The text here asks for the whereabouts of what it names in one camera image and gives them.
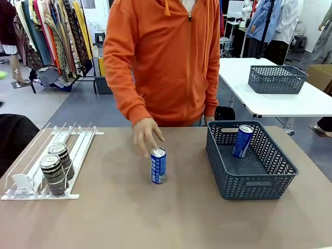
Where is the white side table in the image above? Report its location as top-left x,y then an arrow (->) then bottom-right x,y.
218,58 -> 332,137

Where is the bare white mannequin torso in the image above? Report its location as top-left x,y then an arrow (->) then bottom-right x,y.
242,0 -> 254,20

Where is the person in orange hoodie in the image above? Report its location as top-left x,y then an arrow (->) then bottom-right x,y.
103,0 -> 222,128

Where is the black Pepsi can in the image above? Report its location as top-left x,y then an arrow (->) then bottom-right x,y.
39,154 -> 70,196
47,142 -> 76,180

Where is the black round stool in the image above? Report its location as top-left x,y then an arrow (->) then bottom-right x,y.
214,105 -> 236,122

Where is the bystander leg with shoe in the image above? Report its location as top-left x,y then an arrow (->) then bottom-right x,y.
313,116 -> 332,138

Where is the clothes rack with patterned garments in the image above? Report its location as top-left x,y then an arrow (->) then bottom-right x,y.
12,0 -> 94,91

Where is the grey fabric pile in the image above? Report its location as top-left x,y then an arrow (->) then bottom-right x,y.
37,67 -> 62,88

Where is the mannequin in dark red garment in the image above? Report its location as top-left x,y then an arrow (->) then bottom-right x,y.
0,0 -> 31,86

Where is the brown cardboard box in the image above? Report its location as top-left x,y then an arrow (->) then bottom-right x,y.
306,64 -> 332,94

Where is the blue drink can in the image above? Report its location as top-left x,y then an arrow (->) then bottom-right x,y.
231,124 -> 255,159
150,146 -> 168,185

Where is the dark plastic stool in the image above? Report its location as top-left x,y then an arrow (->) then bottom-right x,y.
289,35 -> 308,54

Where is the person's right hand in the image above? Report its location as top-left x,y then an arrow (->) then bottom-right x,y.
132,118 -> 166,159

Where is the white wire can dispenser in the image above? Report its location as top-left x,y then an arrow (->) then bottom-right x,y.
1,121 -> 105,201

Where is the grey plastic stool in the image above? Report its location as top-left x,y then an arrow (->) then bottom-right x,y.
94,32 -> 106,49

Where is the person's right forearm orange sleeve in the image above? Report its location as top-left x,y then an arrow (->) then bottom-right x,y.
107,77 -> 154,128

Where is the yellow hanging garment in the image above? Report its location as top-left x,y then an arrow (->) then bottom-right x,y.
73,1 -> 93,61

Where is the person's left forearm orange sleeve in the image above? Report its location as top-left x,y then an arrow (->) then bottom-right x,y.
203,75 -> 220,118

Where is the dark grey storage bin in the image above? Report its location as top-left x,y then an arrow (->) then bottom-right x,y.
93,74 -> 114,95

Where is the grey plastic woven basket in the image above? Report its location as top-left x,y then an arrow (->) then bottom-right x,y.
206,120 -> 299,201
248,65 -> 309,94

